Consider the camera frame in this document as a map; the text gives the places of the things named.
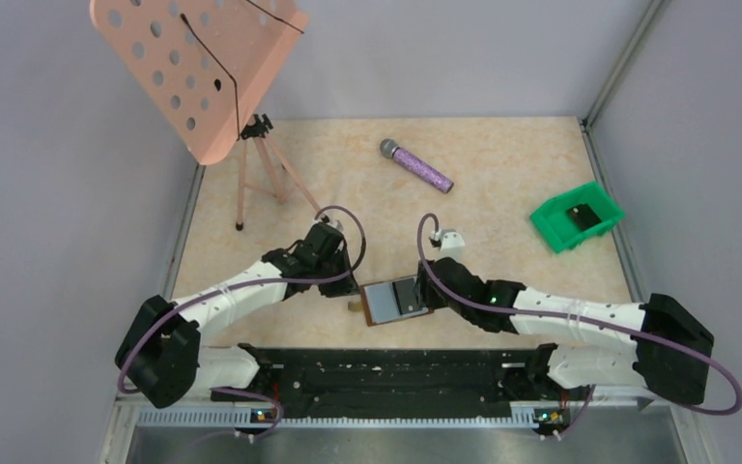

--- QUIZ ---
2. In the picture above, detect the brown leather card holder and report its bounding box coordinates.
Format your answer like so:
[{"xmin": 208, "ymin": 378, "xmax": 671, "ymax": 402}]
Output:
[{"xmin": 347, "ymin": 277, "xmax": 434, "ymax": 327}]

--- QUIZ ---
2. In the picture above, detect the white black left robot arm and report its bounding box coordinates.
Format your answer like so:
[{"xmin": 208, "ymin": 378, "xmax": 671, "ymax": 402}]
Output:
[{"xmin": 115, "ymin": 221, "xmax": 357, "ymax": 409}]

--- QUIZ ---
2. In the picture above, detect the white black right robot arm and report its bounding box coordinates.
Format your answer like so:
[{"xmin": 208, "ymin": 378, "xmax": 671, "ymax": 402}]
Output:
[{"xmin": 416, "ymin": 257, "xmax": 714, "ymax": 406}]

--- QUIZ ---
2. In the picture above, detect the black card in bin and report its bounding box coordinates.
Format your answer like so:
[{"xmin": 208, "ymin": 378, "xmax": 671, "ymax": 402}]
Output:
[{"xmin": 566, "ymin": 203, "xmax": 602, "ymax": 231}]

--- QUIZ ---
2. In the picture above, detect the purple glitter microphone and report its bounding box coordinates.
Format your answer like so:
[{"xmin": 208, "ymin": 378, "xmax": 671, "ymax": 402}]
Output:
[{"xmin": 380, "ymin": 138, "xmax": 454, "ymax": 193}]

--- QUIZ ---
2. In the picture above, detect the green plastic bin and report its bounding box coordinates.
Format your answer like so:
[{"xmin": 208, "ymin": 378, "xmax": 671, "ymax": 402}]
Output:
[{"xmin": 529, "ymin": 181, "xmax": 625, "ymax": 253}]

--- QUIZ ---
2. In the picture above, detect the pink music stand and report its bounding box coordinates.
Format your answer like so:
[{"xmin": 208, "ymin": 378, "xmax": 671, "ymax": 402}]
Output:
[{"xmin": 89, "ymin": 0, "xmax": 324, "ymax": 216}]

